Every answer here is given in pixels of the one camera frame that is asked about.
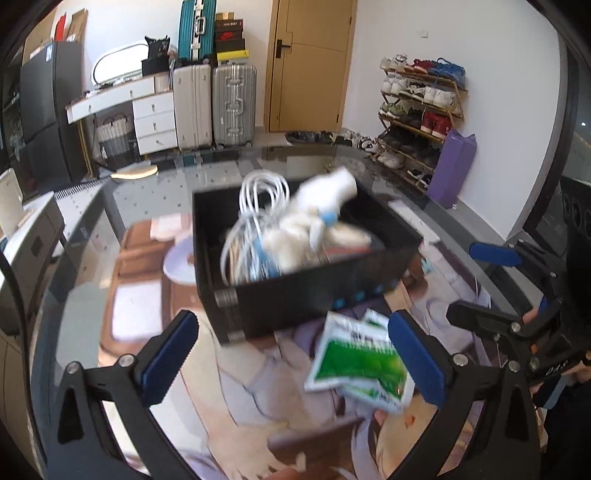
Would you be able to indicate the tan wooden door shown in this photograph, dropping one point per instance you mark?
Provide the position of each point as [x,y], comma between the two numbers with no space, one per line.
[314,69]

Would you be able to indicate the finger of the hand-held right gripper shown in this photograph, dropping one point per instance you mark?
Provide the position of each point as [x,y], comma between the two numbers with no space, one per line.
[494,254]
[485,318]

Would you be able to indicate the dark red shoe box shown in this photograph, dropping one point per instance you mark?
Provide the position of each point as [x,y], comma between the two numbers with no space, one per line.
[229,29]

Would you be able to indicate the round white disc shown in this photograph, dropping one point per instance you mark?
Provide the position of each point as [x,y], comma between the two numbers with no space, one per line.
[135,172]

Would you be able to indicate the group of racked sneakers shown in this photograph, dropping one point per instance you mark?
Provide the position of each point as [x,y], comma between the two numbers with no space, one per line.
[415,92]

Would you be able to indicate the person's right hand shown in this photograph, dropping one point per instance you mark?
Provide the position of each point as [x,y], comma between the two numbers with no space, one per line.
[582,371]

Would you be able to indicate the woven laundry basket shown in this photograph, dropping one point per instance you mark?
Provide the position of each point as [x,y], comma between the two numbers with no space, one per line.
[114,138]

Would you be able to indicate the striped floor grille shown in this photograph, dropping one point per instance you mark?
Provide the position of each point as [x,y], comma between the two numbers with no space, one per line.
[81,188]

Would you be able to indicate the black refrigerator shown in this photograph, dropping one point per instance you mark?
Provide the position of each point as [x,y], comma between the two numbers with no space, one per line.
[51,106]

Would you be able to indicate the white tabletop appliance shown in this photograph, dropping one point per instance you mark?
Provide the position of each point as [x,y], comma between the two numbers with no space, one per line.
[10,201]

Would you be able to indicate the brown cardboard box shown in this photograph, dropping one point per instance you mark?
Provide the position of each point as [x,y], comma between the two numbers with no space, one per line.
[78,25]

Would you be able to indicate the grey side cabinet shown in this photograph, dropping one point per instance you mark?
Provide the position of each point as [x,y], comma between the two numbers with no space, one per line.
[32,249]

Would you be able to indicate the row of loose shoes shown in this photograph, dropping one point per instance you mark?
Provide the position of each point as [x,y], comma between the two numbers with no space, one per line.
[351,137]

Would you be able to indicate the yellow black shoe box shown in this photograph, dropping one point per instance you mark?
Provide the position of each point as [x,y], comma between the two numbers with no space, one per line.
[233,56]

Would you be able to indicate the wooden shoe rack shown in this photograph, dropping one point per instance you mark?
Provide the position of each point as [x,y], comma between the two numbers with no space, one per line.
[459,99]

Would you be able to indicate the plain black shoe box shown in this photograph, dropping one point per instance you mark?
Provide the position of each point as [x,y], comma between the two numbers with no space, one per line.
[231,45]

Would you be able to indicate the purple bag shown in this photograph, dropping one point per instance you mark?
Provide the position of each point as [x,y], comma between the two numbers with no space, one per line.
[452,170]

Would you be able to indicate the black eared bag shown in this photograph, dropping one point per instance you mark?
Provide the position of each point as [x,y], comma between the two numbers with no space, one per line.
[158,48]

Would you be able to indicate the person's left hand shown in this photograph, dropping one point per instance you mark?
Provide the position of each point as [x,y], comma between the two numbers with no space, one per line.
[287,474]

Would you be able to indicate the beige suitcase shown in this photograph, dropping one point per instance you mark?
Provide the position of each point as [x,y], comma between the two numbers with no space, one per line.
[193,106]

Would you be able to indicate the white green snack packet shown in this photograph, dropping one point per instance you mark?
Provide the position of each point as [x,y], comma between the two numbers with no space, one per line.
[385,398]

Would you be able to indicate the black storage box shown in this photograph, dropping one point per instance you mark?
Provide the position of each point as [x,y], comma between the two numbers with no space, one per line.
[155,67]

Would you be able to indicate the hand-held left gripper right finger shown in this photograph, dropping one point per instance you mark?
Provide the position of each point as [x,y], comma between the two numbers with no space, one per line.
[415,357]

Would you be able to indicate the red flat box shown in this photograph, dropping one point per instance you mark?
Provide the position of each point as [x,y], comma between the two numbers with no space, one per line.
[61,26]

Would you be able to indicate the teal suitcase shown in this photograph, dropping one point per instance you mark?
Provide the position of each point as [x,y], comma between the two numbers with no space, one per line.
[194,27]

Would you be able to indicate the white desk with drawers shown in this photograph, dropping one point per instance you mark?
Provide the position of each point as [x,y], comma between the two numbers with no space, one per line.
[154,124]

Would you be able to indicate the silver suitcase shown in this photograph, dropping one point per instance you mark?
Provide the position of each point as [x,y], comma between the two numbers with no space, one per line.
[233,106]

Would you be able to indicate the dark glass door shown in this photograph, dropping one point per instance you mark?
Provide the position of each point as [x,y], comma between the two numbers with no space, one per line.
[572,198]

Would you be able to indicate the oval white mirror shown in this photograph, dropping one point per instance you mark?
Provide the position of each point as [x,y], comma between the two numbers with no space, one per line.
[119,62]

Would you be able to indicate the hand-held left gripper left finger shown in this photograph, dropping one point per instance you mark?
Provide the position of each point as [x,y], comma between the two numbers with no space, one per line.
[170,353]

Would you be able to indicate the black cardboard box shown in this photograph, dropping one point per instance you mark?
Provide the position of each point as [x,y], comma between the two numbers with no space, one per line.
[295,302]

